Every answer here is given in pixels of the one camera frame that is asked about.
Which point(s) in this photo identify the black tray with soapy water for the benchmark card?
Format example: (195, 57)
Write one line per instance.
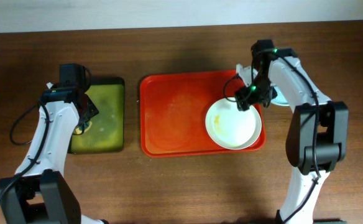
(106, 133)

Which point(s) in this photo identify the cream white plate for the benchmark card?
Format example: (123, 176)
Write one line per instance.
(230, 128)

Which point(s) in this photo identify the light blue plate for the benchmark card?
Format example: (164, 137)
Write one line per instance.
(279, 100)

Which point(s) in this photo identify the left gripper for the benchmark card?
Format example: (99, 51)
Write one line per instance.
(88, 111)

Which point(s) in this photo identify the red plastic tray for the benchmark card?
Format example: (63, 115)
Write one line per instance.
(173, 109)

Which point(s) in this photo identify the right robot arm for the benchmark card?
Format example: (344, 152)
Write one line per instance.
(317, 136)

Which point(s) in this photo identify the green and yellow sponge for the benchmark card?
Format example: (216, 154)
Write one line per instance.
(81, 129)

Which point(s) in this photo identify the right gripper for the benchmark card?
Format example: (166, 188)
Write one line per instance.
(246, 99)

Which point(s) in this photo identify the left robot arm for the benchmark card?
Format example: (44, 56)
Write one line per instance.
(38, 192)

